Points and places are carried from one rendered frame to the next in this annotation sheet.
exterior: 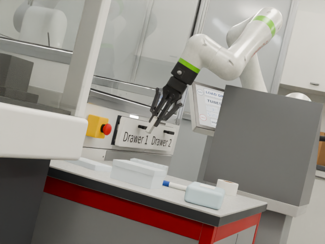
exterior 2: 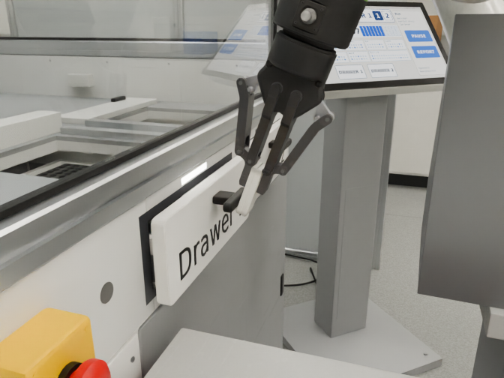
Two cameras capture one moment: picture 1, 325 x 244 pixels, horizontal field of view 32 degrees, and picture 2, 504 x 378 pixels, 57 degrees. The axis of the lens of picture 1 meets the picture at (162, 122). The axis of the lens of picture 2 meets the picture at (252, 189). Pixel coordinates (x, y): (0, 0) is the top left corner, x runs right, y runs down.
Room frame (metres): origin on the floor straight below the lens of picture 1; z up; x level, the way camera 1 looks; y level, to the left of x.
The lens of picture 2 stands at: (1.59, 0.07, 1.13)
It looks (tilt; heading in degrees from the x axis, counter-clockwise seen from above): 19 degrees down; 357
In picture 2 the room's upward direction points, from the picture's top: straight up
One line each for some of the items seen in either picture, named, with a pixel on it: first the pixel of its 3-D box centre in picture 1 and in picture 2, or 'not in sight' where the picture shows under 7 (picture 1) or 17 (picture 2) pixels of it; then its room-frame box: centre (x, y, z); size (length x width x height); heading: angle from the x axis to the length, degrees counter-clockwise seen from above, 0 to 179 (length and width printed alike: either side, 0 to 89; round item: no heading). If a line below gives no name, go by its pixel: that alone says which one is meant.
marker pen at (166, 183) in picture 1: (178, 186); not in sight; (1.65, -0.09, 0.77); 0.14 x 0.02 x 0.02; 79
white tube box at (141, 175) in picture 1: (138, 174); not in sight; (1.55, 0.03, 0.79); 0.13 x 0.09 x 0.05; 68
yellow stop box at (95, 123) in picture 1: (97, 127); (46, 375); (1.89, 0.21, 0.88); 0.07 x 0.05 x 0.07; 159
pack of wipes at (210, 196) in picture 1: (205, 194); not in sight; (1.47, -0.15, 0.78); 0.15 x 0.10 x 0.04; 171
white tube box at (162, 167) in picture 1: (148, 168); not in sight; (1.90, 0.01, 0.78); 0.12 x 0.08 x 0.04; 84
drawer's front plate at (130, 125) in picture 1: (135, 133); (210, 217); (2.20, 0.09, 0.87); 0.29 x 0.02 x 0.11; 159
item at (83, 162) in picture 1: (89, 163); not in sight; (1.69, 0.19, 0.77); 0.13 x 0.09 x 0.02; 55
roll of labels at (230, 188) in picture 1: (227, 187); not in sight; (1.86, -0.26, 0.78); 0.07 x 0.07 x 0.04
